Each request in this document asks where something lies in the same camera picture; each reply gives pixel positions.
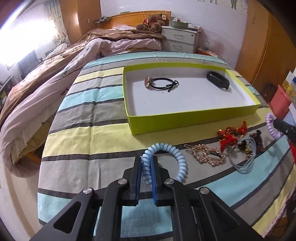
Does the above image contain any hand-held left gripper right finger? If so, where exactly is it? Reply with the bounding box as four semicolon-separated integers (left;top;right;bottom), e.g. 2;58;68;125
150;156;264;241

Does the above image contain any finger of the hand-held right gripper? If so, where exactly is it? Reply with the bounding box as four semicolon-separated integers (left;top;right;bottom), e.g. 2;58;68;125
273;118;296;137

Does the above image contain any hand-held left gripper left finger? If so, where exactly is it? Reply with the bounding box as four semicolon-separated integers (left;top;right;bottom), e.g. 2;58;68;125
30;156;142;241

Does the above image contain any purple spiral hair tie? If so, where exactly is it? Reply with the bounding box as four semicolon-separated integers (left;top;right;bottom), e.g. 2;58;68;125
265;113;281;139

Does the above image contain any dark beaded bracelet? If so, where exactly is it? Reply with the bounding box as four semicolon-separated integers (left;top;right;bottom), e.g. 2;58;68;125
251;130;264;153

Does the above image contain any light blue spiral hair tie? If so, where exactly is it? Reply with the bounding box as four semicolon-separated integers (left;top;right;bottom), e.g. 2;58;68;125
142;143;188;186

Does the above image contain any red gold hair ornament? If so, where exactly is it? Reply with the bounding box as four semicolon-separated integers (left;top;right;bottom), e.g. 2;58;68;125
217;129;238;149
238;119;248;135

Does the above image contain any gold chain hair clip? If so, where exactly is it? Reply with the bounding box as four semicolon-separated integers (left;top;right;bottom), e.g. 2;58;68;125
191;144;226;167

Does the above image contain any light blue cord hair tie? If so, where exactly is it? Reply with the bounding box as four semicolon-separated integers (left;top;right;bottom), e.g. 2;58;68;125
229;137;256;174

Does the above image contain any yellow-green cardboard box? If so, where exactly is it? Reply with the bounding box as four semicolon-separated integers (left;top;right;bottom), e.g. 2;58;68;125
122;62;261;135

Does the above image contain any pink plastic bin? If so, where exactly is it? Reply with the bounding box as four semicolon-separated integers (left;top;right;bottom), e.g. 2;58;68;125
270;85;292;117

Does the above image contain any striped bedsheet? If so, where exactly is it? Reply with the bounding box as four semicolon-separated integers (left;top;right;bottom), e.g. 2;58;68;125
37;51;296;237

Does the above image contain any wide wooden wardrobe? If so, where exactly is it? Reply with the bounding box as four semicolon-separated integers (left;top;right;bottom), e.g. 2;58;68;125
236;0;296;102

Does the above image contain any black wristband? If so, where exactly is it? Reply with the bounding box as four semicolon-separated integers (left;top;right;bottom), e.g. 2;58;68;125
206;71;230;90

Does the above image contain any stack of books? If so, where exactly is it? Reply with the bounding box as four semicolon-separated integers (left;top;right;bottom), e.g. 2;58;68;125
197;47;219;57

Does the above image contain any pink brown quilt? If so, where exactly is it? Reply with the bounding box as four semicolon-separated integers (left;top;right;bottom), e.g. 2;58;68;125
0;25;162;172

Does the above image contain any white nightstand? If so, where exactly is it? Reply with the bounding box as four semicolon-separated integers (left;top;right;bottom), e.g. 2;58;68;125
161;25;200;54

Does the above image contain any green basin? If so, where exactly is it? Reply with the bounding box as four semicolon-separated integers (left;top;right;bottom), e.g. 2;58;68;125
170;19;189;29

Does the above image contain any brown teddy bear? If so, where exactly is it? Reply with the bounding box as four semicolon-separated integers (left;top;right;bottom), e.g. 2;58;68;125
136;14;169;32

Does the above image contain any wooden headboard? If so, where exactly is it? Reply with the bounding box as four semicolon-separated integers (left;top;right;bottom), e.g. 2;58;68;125
102;10;171;29

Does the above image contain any cluttered shelf desk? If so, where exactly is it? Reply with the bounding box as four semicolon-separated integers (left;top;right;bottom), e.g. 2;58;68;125
0;75;15;102

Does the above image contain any black office chair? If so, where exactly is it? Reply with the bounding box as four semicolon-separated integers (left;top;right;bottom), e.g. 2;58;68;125
17;49;38;75

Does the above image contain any power strip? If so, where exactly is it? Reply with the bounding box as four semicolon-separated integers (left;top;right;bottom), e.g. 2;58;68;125
94;16;112;24

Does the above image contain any tall wooden wardrobe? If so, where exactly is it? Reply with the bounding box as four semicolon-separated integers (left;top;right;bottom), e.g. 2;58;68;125
60;0;101;41

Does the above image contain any patterned curtain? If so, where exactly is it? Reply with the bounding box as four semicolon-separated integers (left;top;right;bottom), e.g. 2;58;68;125
44;0;71;44

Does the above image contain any black hair tie with bead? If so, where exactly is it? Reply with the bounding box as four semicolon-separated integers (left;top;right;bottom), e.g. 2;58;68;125
144;76;179;93

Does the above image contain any cartoon children wall sticker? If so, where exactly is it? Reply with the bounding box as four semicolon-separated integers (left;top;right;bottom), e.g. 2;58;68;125
199;0;243;10

